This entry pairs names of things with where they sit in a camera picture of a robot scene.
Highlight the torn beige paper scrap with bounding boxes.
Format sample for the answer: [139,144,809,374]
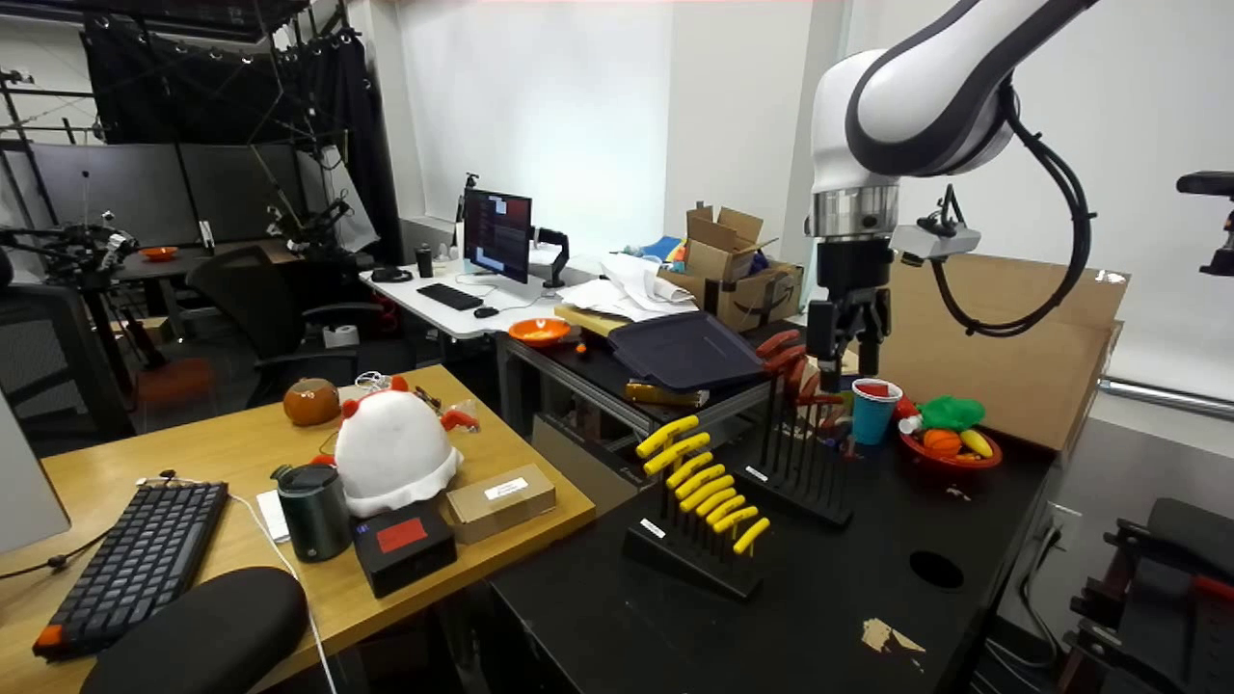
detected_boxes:
[858,614,930,661]

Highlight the green toy vegetable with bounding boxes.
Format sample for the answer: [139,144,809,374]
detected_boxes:
[913,392,990,437]

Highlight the orange toy fruit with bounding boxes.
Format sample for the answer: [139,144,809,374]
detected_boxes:
[917,423,970,463]

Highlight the small black keyboard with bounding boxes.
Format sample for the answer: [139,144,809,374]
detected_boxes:
[413,279,492,316]

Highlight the rack of red-handled tools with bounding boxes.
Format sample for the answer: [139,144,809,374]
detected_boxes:
[751,325,809,477]

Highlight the black box red label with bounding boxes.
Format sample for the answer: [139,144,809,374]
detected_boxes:
[350,501,465,603]

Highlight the dark blue bin lid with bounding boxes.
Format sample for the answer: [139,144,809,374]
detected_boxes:
[601,307,773,398]

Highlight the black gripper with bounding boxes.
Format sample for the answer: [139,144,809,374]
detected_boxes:
[801,235,899,391]

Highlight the wooden desk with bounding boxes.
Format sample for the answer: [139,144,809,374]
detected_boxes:
[0,362,601,694]

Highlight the orange bowl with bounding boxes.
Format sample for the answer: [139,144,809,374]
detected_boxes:
[506,312,580,356]

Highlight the white plush chicken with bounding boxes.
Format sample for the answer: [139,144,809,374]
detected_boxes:
[309,369,488,524]

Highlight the yellow black hand tool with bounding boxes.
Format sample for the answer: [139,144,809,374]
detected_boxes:
[623,374,715,416]

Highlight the white desk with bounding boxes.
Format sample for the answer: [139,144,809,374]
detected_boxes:
[360,257,573,348]

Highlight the white cable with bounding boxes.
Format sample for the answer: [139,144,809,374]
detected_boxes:
[227,488,344,694]

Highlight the black cylinder speaker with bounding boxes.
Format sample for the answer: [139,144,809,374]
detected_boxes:
[271,459,354,568]

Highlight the black orange bar clamp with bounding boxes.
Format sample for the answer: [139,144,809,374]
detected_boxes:
[1053,575,1199,694]
[1106,495,1234,614]

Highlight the black computer monitor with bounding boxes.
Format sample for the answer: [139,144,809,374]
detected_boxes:
[459,185,539,291]

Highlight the black keyboard with orange key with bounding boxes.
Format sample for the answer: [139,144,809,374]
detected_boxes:
[28,473,237,668]

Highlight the black camera on mount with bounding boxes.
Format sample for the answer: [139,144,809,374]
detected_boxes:
[1174,166,1234,283]

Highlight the open brown cardboard box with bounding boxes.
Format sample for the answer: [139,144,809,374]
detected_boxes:
[659,195,809,337]

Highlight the brown ball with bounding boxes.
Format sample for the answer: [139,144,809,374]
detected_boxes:
[280,374,348,433]

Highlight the white paper sheets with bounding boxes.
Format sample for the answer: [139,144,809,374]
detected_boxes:
[555,246,706,326]

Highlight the metal shelf cart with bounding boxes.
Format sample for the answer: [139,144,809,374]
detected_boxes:
[493,325,781,446]

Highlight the large brown cardboard sheet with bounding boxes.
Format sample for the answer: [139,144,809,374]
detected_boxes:
[875,251,1133,455]

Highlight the silver monitor edge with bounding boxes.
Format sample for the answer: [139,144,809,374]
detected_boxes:
[0,391,78,559]

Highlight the yellow toy banana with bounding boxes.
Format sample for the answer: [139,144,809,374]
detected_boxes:
[958,423,1004,463]

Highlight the small brown cardboard box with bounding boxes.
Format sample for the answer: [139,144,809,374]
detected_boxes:
[440,459,565,546]

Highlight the black office chair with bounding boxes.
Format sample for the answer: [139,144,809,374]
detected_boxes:
[188,243,389,405]

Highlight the red toy bowl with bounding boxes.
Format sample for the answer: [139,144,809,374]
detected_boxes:
[899,422,1007,482]

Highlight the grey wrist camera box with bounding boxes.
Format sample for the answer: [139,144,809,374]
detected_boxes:
[893,207,985,265]

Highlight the black curtain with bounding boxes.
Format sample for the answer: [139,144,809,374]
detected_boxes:
[78,0,405,264]

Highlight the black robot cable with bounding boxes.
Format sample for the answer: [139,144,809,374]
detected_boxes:
[925,111,1100,343]

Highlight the black cushion pad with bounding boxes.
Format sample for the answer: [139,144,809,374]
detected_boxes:
[78,563,314,694]

